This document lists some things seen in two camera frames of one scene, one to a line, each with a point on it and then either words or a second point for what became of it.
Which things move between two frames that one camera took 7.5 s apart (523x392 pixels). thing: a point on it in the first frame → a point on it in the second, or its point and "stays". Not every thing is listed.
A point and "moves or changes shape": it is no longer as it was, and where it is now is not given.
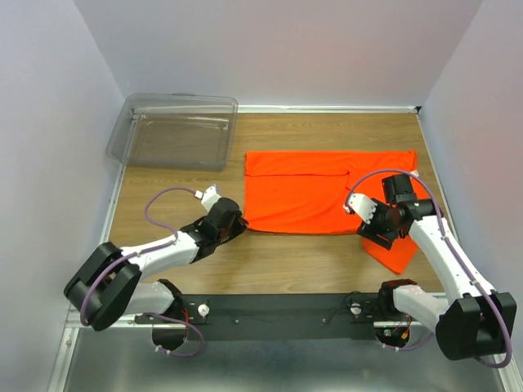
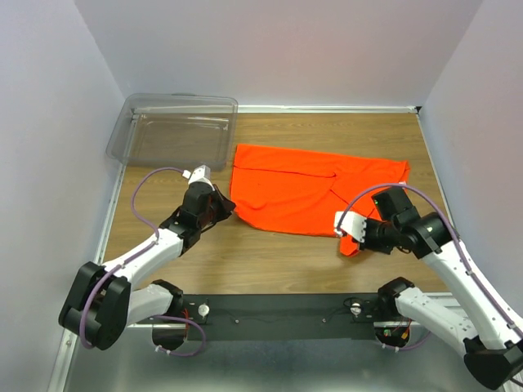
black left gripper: (240, 224) → (226, 207)
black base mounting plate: (274, 316) stays
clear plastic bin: (174, 131) stays
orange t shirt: (305, 192) moves or changes shape
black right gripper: (372, 227) stays
